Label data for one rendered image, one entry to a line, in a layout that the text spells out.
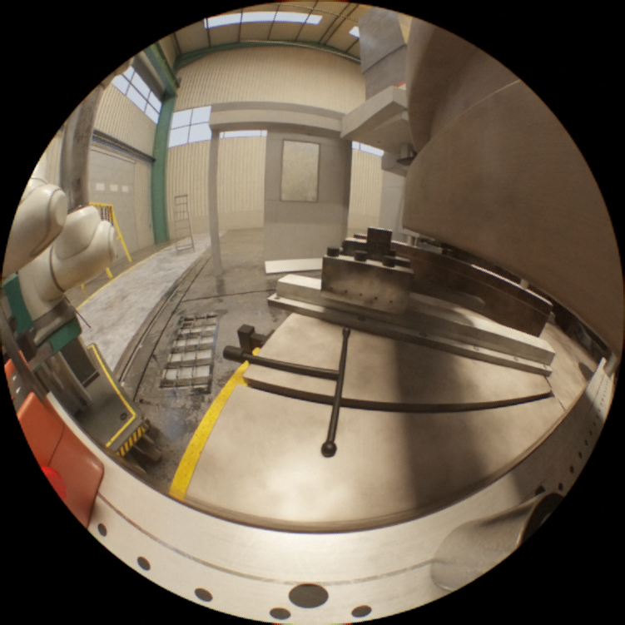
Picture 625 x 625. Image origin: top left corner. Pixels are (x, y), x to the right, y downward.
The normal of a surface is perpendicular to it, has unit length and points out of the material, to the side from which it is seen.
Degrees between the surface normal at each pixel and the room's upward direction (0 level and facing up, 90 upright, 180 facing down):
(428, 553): 0
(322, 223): 90
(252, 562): 0
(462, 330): 72
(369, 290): 90
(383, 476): 0
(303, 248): 90
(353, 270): 90
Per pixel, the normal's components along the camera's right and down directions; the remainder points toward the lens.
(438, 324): -0.37, 0.14
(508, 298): -0.72, 0.31
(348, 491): 0.04, -0.87
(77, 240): 0.79, 0.40
